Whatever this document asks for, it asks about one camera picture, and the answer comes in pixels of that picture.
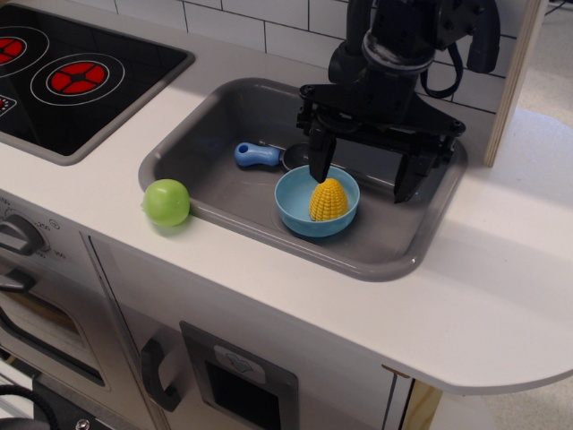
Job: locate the green plastic ball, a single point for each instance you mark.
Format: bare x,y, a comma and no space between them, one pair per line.
166,203

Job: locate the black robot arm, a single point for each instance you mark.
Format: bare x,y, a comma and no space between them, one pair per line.
370,98

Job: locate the grey oven door handle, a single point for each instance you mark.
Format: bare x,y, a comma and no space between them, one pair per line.
16,281

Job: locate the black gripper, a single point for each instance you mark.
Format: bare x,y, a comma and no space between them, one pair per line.
382,111

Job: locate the grey oven knob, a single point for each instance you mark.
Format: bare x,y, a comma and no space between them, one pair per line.
20,237

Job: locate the wooden side post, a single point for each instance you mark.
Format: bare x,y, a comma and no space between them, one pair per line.
529,30

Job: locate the grey dispenser panel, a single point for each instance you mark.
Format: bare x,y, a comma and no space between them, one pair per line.
243,386

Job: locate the blue plastic bowl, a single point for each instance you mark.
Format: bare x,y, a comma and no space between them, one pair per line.
293,193

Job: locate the grey sink basin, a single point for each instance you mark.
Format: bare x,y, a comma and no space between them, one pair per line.
385,241

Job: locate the blue handled toy pan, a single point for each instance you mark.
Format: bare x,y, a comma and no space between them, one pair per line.
249,154

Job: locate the black toy stovetop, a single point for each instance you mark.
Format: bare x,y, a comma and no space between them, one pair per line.
66,86

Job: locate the black cabinet door handle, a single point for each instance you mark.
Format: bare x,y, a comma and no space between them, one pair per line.
152,356

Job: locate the yellow toy corn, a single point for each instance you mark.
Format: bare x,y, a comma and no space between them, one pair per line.
328,201

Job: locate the dark grey toy faucet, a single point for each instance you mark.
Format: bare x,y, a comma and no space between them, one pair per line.
483,40

